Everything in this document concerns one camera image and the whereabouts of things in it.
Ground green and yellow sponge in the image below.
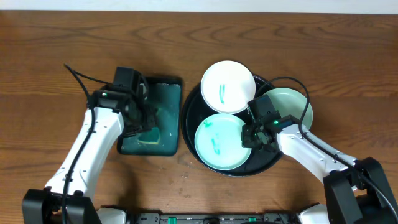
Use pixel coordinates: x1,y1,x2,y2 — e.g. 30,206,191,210
137,127,160,145

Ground pale green plate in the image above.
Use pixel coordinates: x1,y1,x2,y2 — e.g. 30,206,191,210
264,88,307,121
194,113,251,170

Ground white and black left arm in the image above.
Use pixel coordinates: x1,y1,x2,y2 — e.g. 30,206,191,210
22,90,157,223

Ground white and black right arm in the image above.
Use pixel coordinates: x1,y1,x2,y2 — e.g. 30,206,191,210
241,114,397,223

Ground rectangular black soapy water tray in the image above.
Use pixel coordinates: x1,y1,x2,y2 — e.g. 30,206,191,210
117,77,182,156

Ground round black tray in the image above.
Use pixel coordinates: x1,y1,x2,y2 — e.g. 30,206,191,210
181,84,282,177

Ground white plate, green smear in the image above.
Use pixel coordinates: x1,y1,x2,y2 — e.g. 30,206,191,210
200,60,256,114

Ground black base rail, green buttons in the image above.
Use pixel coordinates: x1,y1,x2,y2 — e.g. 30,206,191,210
96,212,301,224

